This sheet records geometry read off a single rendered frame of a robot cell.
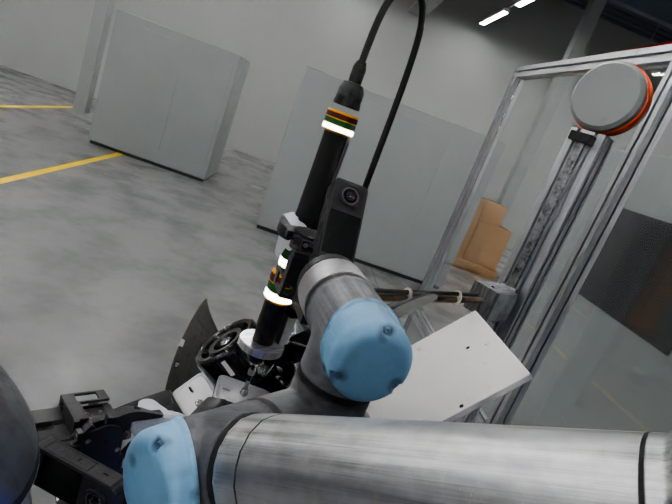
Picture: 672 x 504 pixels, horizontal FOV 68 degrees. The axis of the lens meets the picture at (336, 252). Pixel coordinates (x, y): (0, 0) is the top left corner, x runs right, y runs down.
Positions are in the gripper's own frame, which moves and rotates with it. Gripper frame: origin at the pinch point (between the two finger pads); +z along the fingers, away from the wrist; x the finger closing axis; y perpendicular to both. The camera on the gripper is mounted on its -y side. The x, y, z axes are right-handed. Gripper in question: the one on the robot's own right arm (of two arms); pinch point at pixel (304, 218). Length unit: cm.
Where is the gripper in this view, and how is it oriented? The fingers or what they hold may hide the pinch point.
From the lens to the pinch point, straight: 71.8
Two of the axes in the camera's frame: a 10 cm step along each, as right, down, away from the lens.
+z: -2.4, -3.5, 9.1
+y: -3.5, 9.0, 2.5
